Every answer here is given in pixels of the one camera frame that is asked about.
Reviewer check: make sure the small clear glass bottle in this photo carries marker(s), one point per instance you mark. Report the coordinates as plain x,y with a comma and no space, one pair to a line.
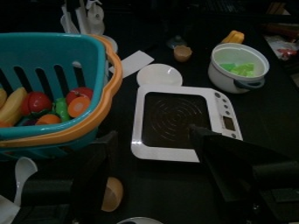
176,41

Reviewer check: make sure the white toy pot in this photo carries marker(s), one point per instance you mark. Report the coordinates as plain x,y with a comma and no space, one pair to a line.
237,68

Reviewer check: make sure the green toy pepper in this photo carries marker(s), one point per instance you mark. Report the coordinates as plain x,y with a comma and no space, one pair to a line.
61,109

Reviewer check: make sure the orange toy carrot slice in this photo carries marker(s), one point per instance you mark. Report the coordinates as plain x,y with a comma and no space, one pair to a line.
78,106

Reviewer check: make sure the white toy utensil rack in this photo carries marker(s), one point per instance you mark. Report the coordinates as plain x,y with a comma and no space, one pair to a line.
85,17

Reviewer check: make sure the yellow toy banana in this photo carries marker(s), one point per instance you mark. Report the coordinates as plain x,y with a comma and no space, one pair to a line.
12,106

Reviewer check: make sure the tan wooden toy spoon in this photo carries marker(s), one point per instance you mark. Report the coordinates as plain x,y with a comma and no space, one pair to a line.
112,194

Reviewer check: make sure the white paper card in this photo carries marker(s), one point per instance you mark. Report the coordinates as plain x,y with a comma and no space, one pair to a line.
132,63

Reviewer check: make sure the white plastic spoon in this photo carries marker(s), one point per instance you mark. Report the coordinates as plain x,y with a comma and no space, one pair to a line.
22,175

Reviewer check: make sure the green toy vegetable pieces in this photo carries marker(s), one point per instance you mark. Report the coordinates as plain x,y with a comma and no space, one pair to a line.
238,68

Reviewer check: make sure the white toy induction cooktop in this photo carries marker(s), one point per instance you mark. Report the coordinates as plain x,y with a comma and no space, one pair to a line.
176,119

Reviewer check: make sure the teal toy shopping basket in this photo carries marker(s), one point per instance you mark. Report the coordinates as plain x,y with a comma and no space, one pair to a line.
46,87

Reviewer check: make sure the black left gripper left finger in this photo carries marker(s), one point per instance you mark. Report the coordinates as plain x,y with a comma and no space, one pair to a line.
90,172

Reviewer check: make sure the white round bowl rim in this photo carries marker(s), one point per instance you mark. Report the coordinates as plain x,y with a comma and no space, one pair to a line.
138,220

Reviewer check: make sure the red toy apple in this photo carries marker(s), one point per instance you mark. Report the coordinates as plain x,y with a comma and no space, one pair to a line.
80,93

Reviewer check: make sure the red and white package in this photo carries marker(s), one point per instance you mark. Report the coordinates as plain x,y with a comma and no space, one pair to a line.
282,48

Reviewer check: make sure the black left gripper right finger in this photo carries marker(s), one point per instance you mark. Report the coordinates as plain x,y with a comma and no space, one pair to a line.
229,163

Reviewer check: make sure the small orange toy cup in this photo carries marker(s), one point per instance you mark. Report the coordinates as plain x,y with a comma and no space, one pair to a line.
181,53

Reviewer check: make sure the red toy tomato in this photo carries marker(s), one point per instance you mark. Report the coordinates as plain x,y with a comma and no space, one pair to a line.
36,102

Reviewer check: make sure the orange toy fruit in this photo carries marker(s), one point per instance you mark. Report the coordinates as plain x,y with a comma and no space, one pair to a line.
48,119

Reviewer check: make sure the white round plate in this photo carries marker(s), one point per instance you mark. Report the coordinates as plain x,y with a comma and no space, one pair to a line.
158,75

